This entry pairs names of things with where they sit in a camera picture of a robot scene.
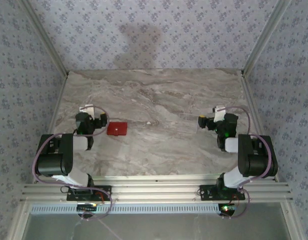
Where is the red card holder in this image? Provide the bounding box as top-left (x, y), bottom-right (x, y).
top-left (106, 121), bottom-right (128, 137)

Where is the aluminium corner post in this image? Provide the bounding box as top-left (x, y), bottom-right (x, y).
top-left (243, 0), bottom-right (294, 76)
top-left (18, 0), bottom-right (70, 77)

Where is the aluminium frame leg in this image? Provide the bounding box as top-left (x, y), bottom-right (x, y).
top-left (280, 201), bottom-right (302, 240)
top-left (8, 202), bottom-right (32, 240)

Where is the grey slotted cable duct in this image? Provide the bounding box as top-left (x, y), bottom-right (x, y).
top-left (30, 203), bottom-right (221, 215)

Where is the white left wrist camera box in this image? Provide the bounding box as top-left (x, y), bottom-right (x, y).
top-left (80, 104), bottom-right (95, 119)

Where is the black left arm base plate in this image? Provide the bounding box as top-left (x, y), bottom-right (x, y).
top-left (66, 185), bottom-right (112, 202)

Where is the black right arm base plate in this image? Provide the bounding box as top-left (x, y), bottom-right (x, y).
top-left (199, 184), bottom-right (245, 202)

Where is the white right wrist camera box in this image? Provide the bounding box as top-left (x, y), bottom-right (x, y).
top-left (213, 106), bottom-right (226, 123)

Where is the aluminium mounting rail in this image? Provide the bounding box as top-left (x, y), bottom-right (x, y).
top-left (20, 174), bottom-right (294, 203)

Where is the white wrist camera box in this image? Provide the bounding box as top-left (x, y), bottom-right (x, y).
top-left (213, 106), bottom-right (226, 123)
top-left (80, 104), bottom-right (95, 119)

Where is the aluminium side rail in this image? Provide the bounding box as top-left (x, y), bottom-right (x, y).
top-left (240, 71), bottom-right (280, 182)
top-left (32, 72), bottom-right (69, 185)

